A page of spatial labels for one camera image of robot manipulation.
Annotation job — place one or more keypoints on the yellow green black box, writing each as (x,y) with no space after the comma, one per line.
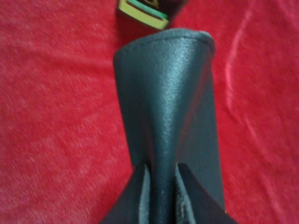
(157,14)

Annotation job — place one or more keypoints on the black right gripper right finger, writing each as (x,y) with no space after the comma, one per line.
(193,204)

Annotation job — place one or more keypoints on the red velvet cloth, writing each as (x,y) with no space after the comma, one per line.
(63,153)

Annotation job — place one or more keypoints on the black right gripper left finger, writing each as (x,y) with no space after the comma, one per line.
(133,205)

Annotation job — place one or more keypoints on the black leather pouch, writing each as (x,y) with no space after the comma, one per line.
(164,84)

